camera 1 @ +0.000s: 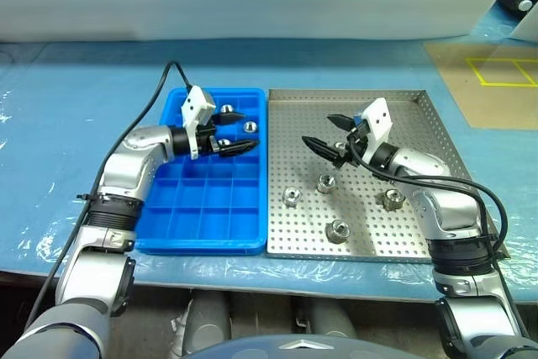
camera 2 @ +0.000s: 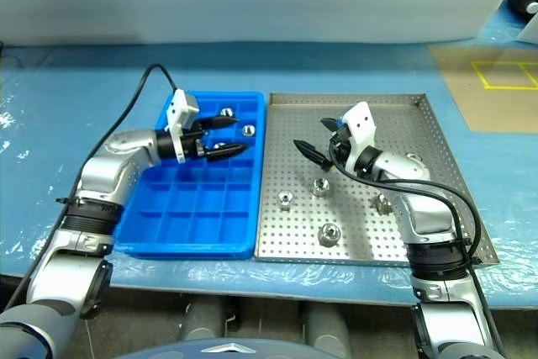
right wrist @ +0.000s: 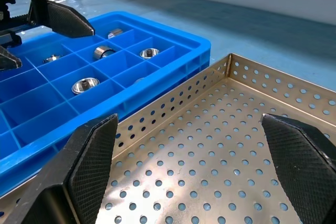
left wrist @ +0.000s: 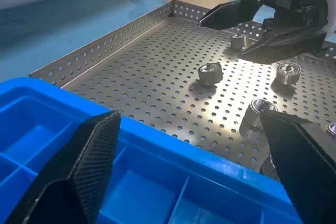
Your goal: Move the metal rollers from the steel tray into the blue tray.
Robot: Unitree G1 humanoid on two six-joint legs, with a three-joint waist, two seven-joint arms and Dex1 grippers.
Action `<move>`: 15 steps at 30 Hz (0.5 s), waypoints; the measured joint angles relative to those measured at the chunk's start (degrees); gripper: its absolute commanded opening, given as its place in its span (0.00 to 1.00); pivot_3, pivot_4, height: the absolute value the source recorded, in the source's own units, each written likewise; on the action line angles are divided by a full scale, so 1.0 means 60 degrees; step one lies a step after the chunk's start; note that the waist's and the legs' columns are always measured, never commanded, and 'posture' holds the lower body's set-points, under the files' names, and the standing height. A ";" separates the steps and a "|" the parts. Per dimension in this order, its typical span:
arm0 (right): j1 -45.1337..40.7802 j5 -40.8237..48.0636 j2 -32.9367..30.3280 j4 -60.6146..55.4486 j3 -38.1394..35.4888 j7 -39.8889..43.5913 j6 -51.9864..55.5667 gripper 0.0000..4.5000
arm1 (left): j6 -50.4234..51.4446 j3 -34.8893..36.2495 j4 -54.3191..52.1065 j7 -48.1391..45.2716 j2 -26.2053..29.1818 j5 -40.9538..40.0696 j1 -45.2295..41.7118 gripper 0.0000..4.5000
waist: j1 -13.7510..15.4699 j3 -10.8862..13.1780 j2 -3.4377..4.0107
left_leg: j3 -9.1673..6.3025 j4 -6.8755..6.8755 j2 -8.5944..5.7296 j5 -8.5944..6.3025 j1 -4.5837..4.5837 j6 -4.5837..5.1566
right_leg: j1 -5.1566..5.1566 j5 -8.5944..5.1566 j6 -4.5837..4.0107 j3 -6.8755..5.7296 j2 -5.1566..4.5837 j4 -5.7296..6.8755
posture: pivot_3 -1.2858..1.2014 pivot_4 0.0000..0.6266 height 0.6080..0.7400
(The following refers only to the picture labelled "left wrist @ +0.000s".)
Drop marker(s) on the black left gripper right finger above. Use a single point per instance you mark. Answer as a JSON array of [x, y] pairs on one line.
[[302, 161]]

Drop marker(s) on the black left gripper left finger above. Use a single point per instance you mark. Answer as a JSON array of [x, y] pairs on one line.
[[89, 171]]

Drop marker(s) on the perforated metal tray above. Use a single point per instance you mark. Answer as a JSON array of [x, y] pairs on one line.
[[147, 72]]

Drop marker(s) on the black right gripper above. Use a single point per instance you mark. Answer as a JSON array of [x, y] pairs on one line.
[[296, 1]]

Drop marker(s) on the blue plastic table cover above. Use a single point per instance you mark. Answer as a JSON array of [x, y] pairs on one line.
[[65, 30]]

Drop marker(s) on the blue compartment tray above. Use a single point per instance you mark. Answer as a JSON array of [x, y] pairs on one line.
[[157, 161]]

